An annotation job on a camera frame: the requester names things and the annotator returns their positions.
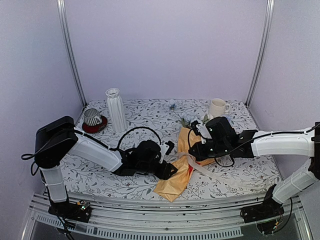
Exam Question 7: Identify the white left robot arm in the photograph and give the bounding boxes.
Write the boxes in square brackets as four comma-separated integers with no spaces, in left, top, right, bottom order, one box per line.
[33,116,178,217]

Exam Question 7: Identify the white ribbed ceramic vase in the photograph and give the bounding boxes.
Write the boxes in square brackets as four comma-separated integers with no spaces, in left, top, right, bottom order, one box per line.
[105,88,128,133]

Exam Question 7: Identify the orange paper flower bouquet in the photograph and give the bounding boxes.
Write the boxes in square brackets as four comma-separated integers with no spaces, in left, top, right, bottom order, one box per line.
[154,99,201,202]

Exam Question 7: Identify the white printed ribbon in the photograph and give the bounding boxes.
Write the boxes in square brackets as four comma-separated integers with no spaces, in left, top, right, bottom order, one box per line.
[174,152,256,189]

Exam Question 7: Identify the left aluminium frame post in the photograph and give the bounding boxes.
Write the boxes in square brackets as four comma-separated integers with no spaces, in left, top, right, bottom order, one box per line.
[56,0,87,108]

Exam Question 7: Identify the aluminium front rail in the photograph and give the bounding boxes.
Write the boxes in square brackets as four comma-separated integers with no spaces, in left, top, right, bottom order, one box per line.
[25,194,313,240]

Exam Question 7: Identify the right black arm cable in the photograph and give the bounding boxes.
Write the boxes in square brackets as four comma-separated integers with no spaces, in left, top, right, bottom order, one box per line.
[187,127,258,168]

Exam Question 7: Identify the striped black white cup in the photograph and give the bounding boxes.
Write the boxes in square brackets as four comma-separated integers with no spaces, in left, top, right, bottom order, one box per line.
[83,108,102,127]

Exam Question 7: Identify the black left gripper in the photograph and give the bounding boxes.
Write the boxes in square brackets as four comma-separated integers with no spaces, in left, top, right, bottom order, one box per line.
[137,160,179,181]

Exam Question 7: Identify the aluminium frame post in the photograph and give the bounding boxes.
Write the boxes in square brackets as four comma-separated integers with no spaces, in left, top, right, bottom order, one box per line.
[245,0,275,109]
[56,0,87,108]

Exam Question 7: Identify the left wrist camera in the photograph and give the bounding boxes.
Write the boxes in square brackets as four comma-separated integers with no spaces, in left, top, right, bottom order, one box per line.
[159,140,175,164]

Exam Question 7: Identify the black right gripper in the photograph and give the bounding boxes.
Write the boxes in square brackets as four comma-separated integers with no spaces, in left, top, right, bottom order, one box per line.
[188,140,230,162]

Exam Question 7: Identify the right aluminium frame post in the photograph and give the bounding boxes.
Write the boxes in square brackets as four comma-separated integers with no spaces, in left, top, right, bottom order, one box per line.
[245,0,275,109]

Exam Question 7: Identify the dark red saucer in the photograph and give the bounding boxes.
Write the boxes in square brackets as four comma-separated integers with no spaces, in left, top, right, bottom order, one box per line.
[82,115,108,134]

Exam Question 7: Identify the cream ceramic mug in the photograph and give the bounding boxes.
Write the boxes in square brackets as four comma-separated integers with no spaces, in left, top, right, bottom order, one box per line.
[208,98,231,118]

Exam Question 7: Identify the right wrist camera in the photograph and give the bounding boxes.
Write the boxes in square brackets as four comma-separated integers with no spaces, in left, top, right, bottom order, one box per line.
[190,120,212,144]

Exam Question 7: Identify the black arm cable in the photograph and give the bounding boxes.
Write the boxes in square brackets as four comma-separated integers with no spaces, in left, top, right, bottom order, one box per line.
[21,126,162,176]
[187,127,258,168]

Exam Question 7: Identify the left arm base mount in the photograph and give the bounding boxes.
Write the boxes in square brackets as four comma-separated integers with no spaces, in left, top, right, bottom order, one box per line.
[48,197,92,223]

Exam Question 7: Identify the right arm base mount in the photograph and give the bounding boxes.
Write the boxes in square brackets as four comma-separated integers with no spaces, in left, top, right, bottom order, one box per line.
[240,196,285,235]

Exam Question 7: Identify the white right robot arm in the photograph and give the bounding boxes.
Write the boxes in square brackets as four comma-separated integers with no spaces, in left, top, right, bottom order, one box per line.
[188,116,320,218]

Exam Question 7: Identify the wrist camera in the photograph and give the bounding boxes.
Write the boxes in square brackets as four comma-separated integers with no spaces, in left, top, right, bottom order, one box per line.
[190,120,212,144]
[159,140,175,164]

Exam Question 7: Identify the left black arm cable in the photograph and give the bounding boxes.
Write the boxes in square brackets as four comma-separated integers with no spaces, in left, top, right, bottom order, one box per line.
[21,126,162,176]

